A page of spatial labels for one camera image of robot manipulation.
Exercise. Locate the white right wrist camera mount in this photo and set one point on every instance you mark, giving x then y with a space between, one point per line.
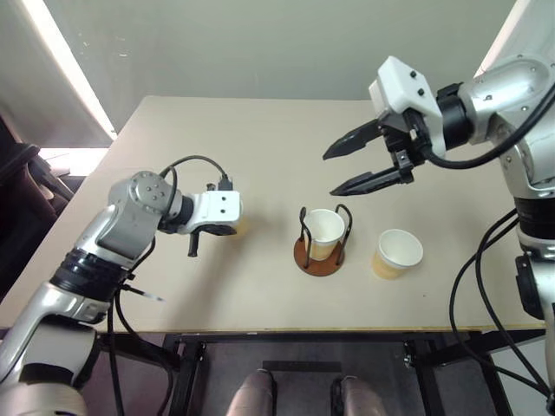
399 82

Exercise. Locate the dark rounded robot foot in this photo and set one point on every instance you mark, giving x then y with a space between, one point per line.
357 396
256 394

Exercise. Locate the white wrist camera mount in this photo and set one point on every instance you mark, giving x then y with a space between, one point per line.
399 82
221 206

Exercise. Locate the white paper cup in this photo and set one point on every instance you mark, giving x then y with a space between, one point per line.
323 225
399 251

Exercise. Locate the dark maroon chair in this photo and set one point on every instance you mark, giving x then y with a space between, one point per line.
21 208

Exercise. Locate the black zip tie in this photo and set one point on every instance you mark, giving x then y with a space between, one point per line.
145 295

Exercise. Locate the black metal table frame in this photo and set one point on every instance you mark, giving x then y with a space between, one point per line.
303 336

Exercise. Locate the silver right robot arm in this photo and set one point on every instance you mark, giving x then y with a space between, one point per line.
511 86

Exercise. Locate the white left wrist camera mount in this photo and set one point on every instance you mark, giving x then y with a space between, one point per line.
221 206

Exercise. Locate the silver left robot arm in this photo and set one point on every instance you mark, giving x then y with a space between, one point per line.
130 216

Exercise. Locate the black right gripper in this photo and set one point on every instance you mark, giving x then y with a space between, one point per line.
412 134

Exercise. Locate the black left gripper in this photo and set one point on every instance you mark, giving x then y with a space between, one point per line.
217 229

